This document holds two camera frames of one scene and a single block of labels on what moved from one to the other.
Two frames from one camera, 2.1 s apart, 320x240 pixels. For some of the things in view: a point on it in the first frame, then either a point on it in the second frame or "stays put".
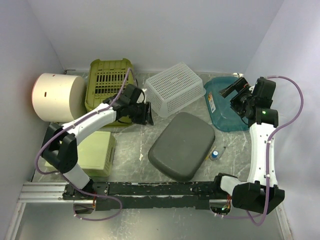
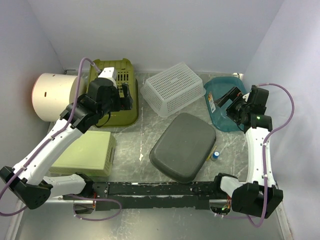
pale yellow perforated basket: [96, 155] stays put
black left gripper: [144, 119] → [125, 103]
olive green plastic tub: [105, 80] stays put
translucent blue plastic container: [222, 115] stays put
